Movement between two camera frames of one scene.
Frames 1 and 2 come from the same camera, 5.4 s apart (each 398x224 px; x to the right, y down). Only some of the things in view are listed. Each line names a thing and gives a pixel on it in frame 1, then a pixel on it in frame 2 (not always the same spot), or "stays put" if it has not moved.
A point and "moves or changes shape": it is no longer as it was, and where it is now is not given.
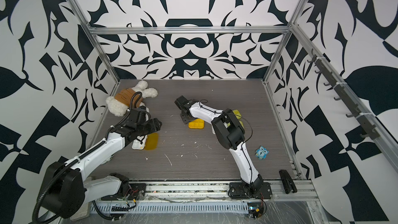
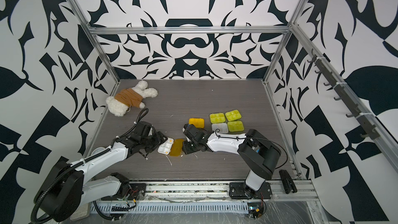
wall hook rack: [342, 93] stays put
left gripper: [154, 125] -> [159, 138]
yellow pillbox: [196, 124] stays put
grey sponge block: [84, 211] stays put
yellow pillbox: [148, 142] moves or changes shape
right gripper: [183, 119] -> [184, 148]
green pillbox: [237, 113] stays put
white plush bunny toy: [127, 98] stays put
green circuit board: [255, 209] stays put
